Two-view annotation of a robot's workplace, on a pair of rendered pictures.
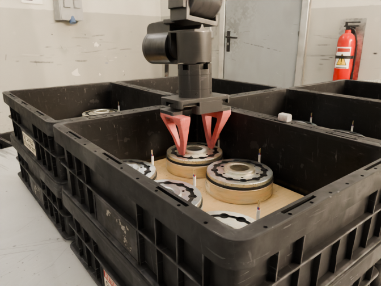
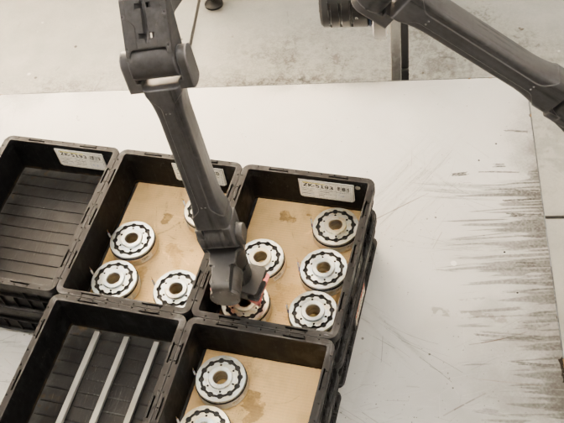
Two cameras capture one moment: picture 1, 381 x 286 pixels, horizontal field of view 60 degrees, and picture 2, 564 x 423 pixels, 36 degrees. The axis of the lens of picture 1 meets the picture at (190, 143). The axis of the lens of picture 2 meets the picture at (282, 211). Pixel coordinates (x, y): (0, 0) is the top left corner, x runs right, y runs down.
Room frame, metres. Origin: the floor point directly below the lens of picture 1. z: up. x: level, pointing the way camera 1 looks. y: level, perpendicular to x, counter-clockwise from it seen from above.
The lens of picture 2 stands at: (0.93, 0.91, 2.39)
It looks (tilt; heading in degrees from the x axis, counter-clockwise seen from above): 52 degrees down; 242
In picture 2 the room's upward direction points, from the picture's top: 11 degrees counter-clockwise
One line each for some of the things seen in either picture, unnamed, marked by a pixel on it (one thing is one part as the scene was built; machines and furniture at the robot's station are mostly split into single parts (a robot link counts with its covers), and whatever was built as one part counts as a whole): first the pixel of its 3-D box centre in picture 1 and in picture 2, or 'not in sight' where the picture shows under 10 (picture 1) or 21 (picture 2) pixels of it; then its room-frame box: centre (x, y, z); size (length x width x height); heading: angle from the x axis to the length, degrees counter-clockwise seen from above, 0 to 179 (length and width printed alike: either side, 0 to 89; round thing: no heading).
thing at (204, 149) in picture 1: (194, 149); (244, 301); (0.56, -0.01, 0.86); 0.05 x 0.05 x 0.01
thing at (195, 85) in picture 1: (195, 84); (236, 270); (0.56, -0.01, 0.98); 0.10 x 0.07 x 0.07; 123
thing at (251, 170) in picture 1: (239, 168); (260, 257); (0.47, -0.08, 0.86); 0.05 x 0.05 x 0.01
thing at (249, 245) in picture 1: (207, 143); (287, 247); (0.43, -0.02, 0.92); 0.40 x 0.30 x 0.02; 38
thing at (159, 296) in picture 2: not in sight; (176, 289); (0.65, -0.13, 0.86); 0.10 x 0.10 x 0.01
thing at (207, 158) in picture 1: (194, 152); (245, 302); (0.56, -0.01, 0.86); 0.10 x 0.10 x 0.01
